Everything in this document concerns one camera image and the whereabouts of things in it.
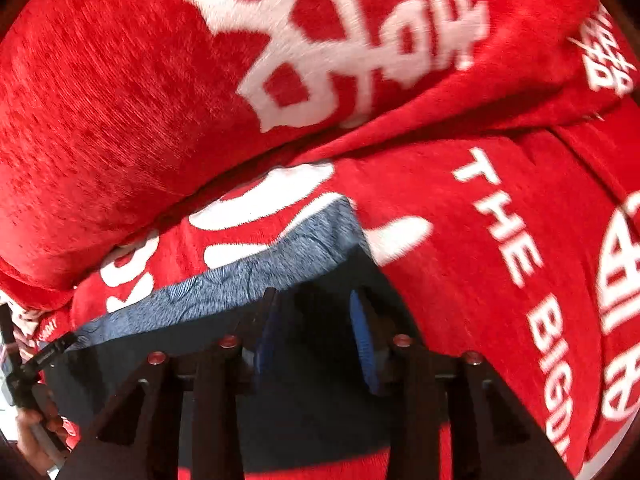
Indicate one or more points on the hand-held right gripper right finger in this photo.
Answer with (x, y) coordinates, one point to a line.
(362, 345)

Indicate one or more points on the red printed blanket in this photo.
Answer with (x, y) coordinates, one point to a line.
(450, 135)

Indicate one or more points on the person's left hand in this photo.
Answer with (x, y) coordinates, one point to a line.
(30, 435)

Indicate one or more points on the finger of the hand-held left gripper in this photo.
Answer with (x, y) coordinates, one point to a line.
(52, 352)

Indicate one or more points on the black pants with grey band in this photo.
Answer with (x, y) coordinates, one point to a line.
(225, 290)

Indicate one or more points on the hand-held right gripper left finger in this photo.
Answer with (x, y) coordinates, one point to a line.
(266, 347)

